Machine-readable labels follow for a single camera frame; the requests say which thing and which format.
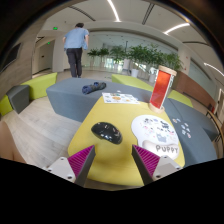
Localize group of small loose stickers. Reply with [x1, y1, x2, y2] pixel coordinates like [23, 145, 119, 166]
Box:
[171, 117, 193, 140]

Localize wooden chair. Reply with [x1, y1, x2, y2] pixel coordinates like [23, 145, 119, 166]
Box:
[205, 108, 224, 141]

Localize lime green seat block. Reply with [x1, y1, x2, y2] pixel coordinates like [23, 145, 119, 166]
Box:
[20, 72, 58, 102]
[110, 73, 155, 93]
[168, 89, 194, 108]
[0, 94, 14, 117]

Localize grey upholstered seat block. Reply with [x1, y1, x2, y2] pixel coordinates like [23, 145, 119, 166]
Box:
[168, 97, 221, 143]
[163, 106, 218, 168]
[45, 77, 154, 124]

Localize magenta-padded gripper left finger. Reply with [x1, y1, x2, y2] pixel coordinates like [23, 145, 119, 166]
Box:
[42, 144, 97, 188]

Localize white sticker sheet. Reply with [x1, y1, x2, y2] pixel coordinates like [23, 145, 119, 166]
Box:
[101, 92, 141, 105]

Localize dark blue folded umbrella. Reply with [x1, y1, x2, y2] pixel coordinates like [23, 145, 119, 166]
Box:
[81, 81, 108, 95]

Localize red panel stand rope-wrapped ends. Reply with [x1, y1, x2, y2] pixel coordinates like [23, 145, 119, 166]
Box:
[148, 65, 178, 115]

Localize black wall screen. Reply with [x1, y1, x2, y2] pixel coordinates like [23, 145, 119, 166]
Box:
[0, 43, 22, 73]

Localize brown wooden counter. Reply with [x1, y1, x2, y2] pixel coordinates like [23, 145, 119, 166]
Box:
[173, 70, 218, 109]

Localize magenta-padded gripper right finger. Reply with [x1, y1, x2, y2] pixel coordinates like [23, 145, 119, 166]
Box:
[131, 144, 184, 186]

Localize ceiling strip lights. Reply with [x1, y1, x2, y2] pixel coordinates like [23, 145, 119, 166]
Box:
[106, 0, 224, 78]

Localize person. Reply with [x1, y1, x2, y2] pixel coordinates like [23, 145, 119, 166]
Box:
[0, 119, 27, 164]
[62, 22, 90, 79]

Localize black computer mouse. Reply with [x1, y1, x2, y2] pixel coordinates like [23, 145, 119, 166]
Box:
[90, 121, 123, 145]

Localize dark grey cube stool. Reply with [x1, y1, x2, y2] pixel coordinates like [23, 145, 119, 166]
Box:
[5, 84, 31, 115]

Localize row of potted green plants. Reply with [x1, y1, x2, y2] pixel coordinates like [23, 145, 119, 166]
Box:
[86, 43, 184, 84]

